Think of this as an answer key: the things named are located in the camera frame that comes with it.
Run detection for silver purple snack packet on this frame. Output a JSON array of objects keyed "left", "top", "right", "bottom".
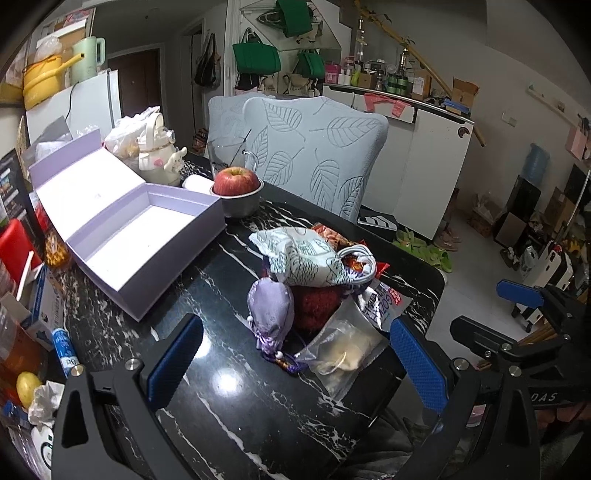
[{"left": 356, "top": 279, "right": 412, "bottom": 332}]

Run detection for white cable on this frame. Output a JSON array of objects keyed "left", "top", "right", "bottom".
[{"left": 338, "top": 244, "right": 378, "bottom": 289}]

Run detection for yellow lemon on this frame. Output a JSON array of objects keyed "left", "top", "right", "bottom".
[{"left": 16, "top": 372, "right": 42, "bottom": 409}]

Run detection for black snack pouch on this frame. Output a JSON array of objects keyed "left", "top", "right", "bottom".
[{"left": 0, "top": 149, "right": 34, "bottom": 228}]

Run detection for grey metal bowl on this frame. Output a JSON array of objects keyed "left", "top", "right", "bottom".
[{"left": 209, "top": 180, "right": 264, "bottom": 219}]

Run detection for small red snack packet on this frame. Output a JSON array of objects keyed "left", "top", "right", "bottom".
[{"left": 375, "top": 262, "right": 390, "bottom": 279}]

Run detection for leaf print cloth bag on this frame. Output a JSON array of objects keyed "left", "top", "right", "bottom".
[{"left": 249, "top": 227, "right": 349, "bottom": 288}]

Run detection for red fuzzy knit item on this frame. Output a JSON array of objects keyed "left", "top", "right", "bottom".
[{"left": 291, "top": 286, "right": 342, "bottom": 332}]

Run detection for red canister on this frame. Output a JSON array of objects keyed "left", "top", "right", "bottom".
[{"left": 0, "top": 219, "right": 42, "bottom": 283}]

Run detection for plastic bag of food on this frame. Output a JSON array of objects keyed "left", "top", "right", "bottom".
[{"left": 103, "top": 113, "right": 148, "bottom": 173}]

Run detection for cream cartoon water bottle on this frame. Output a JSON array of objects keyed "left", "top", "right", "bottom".
[{"left": 138, "top": 109, "right": 187, "bottom": 186}]

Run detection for purple drawstring pouch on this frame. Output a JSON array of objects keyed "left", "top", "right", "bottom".
[{"left": 246, "top": 277, "right": 294, "bottom": 358}]

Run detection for white refrigerator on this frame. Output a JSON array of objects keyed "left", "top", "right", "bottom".
[{"left": 26, "top": 70, "right": 121, "bottom": 142}]

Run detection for red brown snack packet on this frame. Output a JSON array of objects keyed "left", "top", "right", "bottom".
[{"left": 311, "top": 223, "right": 353, "bottom": 251}]

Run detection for lavender gift box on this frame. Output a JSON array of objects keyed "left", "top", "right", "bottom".
[{"left": 29, "top": 130, "right": 225, "bottom": 321}]

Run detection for yellow pot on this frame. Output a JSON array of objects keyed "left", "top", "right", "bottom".
[{"left": 22, "top": 53, "right": 85, "bottom": 110}]

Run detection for green tote bag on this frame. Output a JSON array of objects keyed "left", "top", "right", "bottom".
[{"left": 232, "top": 28, "right": 281, "bottom": 76}]

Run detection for glass cup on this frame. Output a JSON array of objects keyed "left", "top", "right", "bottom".
[{"left": 207, "top": 136, "right": 259, "bottom": 177}]

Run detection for pale green kettle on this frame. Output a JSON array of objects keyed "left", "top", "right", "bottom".
[{"left": 70, "top": 36, "right": 106, "bottom": 84}]

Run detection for blue white tube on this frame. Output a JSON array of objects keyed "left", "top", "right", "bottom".
[{"left": 52, "top": 328, "right": 80, "bottom": 377}]

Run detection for white cabinet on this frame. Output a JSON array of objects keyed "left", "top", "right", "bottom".
[{"left": 310, "top": 85, "right": 474, "bottom": 239}]

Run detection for red apple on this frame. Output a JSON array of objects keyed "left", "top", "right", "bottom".
[{"left": 212, "top": 167, "right": 260, "bottom": 196}]

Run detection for leaf pattern chair cover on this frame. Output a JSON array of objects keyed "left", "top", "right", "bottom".
[{"left": 208, "top": 93, "right": 389, "bottom": 222}]

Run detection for green slippers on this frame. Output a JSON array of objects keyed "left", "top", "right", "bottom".
[{"left": 393, "top": 230, "right": 453, "bottom": 273}]

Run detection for clear plastic snack bag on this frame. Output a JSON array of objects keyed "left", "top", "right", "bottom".
[{"left": 295, "top": 298, "right": 388, "bottom": 401}]

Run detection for white tissue roll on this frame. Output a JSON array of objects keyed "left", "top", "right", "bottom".
[{"left": 182, "top": 174, "right": 213, "bottom": 195}]

